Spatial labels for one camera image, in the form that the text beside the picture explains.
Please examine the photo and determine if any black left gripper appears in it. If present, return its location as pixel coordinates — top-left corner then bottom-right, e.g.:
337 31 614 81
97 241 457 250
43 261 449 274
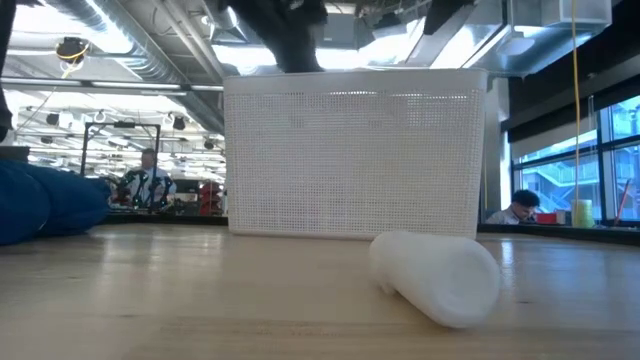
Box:
224 0 329 74

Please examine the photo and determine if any white perforated plastic basket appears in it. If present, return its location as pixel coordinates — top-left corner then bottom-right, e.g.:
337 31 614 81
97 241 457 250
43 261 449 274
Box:
223 68 489 240

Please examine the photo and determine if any grey ceiling junction box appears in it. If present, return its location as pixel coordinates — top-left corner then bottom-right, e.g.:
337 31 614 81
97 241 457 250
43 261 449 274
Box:
323 12 359 49

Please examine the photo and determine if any red equipment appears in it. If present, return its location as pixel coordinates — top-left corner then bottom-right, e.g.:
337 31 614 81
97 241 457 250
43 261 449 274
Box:
198 180 224 216

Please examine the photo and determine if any person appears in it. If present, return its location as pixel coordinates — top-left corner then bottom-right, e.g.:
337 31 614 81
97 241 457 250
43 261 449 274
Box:
122 147 177 209
484 188 542 225

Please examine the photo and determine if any black round ceiling fixture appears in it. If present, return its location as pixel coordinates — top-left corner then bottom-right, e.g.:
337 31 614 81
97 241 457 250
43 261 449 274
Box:
54 36 91 65

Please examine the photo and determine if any white lying plastic bottle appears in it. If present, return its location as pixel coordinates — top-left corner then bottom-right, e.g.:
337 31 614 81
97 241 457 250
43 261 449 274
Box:
368 230 502 330

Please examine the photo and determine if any white ceiling box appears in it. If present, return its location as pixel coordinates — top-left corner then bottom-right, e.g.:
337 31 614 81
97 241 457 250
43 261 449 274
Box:
542 0 614 29

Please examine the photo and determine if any blue cloth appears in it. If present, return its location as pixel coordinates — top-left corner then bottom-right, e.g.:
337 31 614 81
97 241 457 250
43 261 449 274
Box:
0 158 112 246

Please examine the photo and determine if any yellow-green cup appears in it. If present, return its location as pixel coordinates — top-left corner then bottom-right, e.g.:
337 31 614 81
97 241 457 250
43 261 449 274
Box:
571 198 596 229

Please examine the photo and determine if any red pole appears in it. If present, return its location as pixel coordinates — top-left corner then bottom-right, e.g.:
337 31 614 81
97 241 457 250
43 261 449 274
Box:
614 178 632 224

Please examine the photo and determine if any black metal frame stand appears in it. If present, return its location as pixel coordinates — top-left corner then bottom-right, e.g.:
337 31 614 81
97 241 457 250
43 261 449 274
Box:
79 122 162 177

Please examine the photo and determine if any yellow hanging cable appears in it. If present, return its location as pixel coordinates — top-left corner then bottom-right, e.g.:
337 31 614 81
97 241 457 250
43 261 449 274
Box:
571 0 582 201

